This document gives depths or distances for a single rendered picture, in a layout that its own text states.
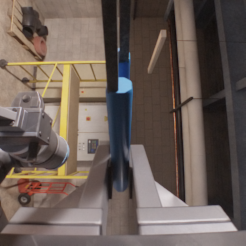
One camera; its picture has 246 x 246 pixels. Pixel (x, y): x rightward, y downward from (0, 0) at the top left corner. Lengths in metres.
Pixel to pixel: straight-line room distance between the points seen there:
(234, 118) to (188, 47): 1.48
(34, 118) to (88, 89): 3.89
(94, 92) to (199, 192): 2.87
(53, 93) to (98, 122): 1.25
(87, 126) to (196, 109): 2.20
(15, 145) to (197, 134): 2.98
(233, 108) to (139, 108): 2.14
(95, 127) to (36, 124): 3.59
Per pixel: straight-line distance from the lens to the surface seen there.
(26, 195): 4.14
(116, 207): 4.50
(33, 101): 0.39
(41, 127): 0.29
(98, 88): 4.14
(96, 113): 3.91
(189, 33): 3.75
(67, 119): 2.92
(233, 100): 3.28
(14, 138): 0.30
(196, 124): 3.18
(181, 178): 3.87
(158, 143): 4.36
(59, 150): 0.44
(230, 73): 3.40
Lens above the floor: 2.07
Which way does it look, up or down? 1 degrees up
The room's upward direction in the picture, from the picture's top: 90 degrees clockwise
